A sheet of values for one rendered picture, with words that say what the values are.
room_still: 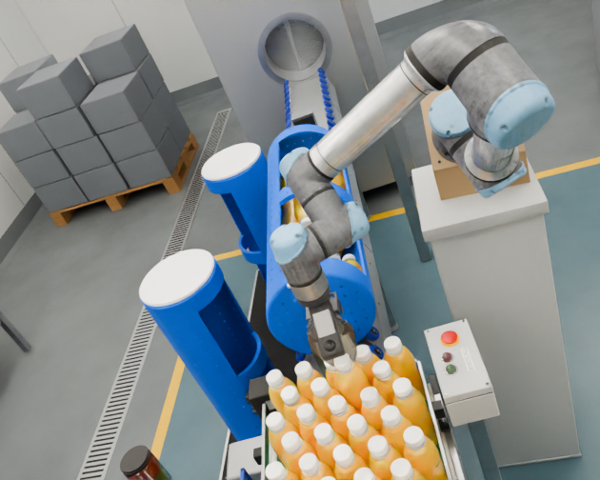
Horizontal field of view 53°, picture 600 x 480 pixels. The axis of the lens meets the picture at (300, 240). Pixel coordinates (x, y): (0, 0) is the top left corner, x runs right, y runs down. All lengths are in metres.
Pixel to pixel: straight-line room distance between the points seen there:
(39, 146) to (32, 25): 2.22
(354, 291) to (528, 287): 0.54
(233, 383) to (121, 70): 3.45
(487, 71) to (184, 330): 1.38
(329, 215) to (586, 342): 1.83
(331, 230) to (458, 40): 0.41
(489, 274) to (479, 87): 0.83
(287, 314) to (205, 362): 0.67
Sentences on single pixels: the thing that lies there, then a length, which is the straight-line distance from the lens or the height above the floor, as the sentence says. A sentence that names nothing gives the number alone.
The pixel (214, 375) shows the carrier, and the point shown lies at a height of 0.67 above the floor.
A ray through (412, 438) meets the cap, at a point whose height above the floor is 1.11.
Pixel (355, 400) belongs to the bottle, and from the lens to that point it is 1.41.
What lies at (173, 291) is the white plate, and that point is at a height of 1.04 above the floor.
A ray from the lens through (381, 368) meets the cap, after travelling 1.39.
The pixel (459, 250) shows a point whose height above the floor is 1.05.
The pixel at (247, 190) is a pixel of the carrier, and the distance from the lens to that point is 2.59.
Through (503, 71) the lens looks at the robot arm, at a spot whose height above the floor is 1.69.
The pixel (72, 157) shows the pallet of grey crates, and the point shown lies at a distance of 5.26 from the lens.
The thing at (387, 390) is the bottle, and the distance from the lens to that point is 1.40.
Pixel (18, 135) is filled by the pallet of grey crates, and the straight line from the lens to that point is 5.34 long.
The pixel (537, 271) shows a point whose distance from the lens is 1.80.
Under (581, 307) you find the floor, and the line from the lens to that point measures 2.96.
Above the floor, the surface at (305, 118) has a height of 1.07.
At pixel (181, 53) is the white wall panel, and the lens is 6.83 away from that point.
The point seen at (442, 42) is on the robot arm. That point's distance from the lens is 1.08.
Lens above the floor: 2.13
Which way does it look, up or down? 34 degrees down
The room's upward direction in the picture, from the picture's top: 24 degrees counter-clockwise
